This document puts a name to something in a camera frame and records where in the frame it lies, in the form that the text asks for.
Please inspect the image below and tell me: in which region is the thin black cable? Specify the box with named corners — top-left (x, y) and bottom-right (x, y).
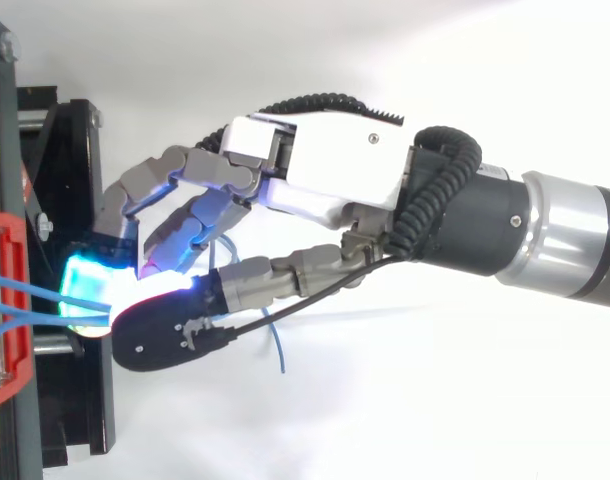
top-left (232, 254), bottom-right (409, 342)

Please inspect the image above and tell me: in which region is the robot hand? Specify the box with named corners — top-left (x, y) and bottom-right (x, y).
top-left (58, 104), bottom-right (415, 374)

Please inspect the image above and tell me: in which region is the red bin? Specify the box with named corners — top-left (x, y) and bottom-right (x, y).
top-left (0, 210), bottom-right (35, 413)

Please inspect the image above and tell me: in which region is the blue cable bundle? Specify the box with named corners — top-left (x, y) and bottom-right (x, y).
top-left (0, 232), bottom-right (287, 375)

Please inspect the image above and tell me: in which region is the black stand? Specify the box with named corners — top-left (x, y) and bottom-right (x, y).
top-left (0, 12), bottom-right (118, 480)

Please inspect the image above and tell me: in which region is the black coiled cable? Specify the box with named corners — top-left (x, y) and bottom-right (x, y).
top-left (194, 92), bottom-right (484, 259)

